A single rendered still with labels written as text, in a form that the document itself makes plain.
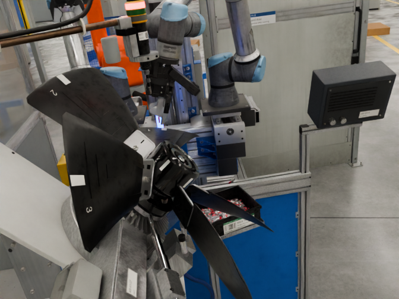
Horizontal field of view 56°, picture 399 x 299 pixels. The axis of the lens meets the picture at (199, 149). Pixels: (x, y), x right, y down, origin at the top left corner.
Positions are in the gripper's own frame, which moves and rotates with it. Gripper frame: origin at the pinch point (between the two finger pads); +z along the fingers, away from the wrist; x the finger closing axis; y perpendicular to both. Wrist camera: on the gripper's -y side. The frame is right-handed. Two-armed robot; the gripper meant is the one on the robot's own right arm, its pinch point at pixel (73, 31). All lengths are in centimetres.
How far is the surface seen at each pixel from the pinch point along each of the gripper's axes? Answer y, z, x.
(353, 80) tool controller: -22, 25, -92
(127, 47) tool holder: -53, 0, -22
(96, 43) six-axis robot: 366, 54, 51
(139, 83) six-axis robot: 345, 108, 4
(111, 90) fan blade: -45.6, 10.7, -15.2
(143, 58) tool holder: -54, 2, -25
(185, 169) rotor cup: -66, 26, -31
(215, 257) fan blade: -78, 42, -34
